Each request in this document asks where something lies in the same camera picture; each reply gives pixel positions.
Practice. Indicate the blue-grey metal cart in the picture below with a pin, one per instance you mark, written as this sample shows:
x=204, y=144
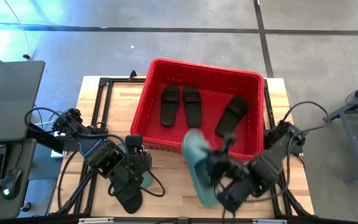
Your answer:
x=353, y=109

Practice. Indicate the black frame clamp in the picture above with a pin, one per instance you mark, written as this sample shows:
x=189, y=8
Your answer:
x=132, y=75

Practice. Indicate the black metal table frame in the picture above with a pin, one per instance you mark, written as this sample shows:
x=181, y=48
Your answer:
x=120, y=80

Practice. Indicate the teal slide sandal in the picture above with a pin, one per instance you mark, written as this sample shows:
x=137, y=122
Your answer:
x=148, y=181
x=194, y=152

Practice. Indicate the silver metal bracket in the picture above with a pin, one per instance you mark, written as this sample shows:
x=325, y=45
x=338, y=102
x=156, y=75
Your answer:
x=95, y=221
x=269, y=221

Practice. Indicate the red plastic bin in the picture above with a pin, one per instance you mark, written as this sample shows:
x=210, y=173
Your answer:
x=210, y=74

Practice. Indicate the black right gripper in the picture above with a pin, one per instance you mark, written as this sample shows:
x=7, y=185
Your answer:
x=233, y=171

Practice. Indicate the white power adapter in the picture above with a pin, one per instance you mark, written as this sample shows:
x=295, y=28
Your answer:
x=56, y=154

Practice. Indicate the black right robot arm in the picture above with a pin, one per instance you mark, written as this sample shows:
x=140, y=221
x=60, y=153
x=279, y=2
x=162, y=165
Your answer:
x=269, y=161

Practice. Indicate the black slide sandal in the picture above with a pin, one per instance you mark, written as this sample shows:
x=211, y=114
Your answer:
x=192, y=107
x=169, y=105
x=130, y=201
x=232, y=116

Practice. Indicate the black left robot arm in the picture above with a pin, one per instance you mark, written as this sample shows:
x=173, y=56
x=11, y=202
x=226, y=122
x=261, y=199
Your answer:
x=95, y=152

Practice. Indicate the black computer mouse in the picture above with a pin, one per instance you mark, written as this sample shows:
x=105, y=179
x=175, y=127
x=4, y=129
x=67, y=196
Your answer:
x=11, y=183

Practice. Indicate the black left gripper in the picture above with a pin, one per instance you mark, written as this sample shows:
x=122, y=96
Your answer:
x=140, y=163

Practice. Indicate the dark grey desk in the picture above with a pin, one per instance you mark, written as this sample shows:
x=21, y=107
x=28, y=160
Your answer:
x=25, y=152

